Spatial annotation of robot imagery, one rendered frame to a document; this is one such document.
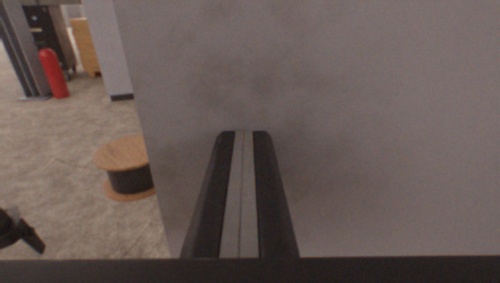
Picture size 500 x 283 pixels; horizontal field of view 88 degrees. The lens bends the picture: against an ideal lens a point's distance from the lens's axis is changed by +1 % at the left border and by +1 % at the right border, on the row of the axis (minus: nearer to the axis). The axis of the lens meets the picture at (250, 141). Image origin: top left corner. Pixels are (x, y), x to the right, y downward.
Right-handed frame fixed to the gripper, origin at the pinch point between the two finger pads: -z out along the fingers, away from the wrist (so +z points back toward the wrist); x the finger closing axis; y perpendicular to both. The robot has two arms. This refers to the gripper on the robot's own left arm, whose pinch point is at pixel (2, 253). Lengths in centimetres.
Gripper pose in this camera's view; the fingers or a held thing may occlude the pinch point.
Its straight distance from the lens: 72.1
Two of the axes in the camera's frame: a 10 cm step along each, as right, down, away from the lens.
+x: 9.0, -3.4, 2.7
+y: -4.1, -4.5, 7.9
